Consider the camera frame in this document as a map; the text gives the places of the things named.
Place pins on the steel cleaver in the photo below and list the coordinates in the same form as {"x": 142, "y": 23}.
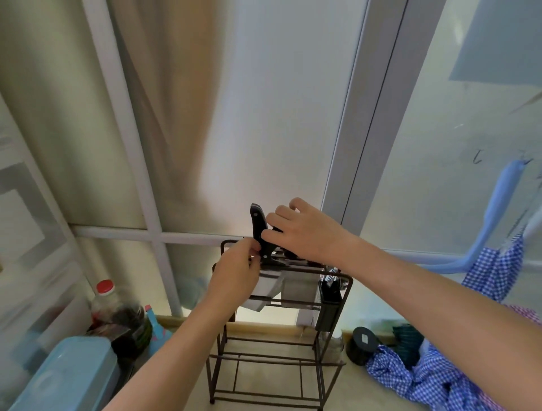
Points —
{"x": 301, "y": 290}

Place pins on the bundle of chopsticks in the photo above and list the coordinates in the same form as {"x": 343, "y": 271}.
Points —
{"x": 331, "y": 277}

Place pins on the beige curtain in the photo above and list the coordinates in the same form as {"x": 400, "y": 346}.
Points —
{"x": 169, "y": 106}

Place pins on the blue bottle with pink cap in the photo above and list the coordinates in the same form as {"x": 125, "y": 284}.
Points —
{"x": 156, "y": 332}

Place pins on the white window frame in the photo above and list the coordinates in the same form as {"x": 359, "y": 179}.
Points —
{"x": 127, "y": 139}

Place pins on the red capped oil bottle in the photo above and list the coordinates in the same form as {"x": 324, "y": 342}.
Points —
{"x": 116, "y": 317}

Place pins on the person's right middle finger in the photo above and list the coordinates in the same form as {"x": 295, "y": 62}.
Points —
{"x": 277, "y": 221}

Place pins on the light blue plastic box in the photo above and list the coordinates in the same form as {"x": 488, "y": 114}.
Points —
{"x": 67, "y": 377}

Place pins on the black round container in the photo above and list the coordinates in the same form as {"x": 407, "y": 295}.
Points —
{"x": 362, "y": 345}

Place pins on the clear glass jar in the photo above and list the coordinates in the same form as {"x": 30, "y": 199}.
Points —
{"x": 332, "y": 347}

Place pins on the dark metal knife rack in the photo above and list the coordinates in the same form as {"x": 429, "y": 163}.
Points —
{"x": 275, "y": 364}

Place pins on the dark green striped cloth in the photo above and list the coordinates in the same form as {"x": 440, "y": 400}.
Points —
{"x": 408, "y": 345}

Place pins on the person's right hand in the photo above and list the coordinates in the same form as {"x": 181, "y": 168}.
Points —
{"x": 313, "y": 237}

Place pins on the person's right forearm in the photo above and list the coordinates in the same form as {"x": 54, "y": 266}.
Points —
{"x": 444, "y": 321}

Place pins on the grey sliding door frame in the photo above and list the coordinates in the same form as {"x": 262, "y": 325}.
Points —
{"x": 372, "y": 118}

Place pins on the person's left hand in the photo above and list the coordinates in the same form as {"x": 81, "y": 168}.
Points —
{"x": 233, "y": 279}

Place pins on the pink checked cloth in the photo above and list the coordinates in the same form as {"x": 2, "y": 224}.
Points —
{"x": 527, "y": 314}

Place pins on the black utensil holder cup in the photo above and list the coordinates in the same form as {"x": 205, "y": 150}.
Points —
{"x": 328, "y": 309}

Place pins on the light blue clothes hanger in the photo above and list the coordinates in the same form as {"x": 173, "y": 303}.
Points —
{"x": 491, "y": 220}

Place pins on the person's left forearm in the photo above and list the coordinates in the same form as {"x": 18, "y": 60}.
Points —
{"x": 178, "y": 360}

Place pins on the person's left thumb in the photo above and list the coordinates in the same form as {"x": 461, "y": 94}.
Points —
{"x": 250, "y": 246}

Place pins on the person's right little finger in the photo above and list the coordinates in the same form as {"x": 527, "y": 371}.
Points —
{"x": 301, "y": 204}

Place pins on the blue checked cloth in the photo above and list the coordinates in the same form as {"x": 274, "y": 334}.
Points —
{"x": 432, "y": 377}

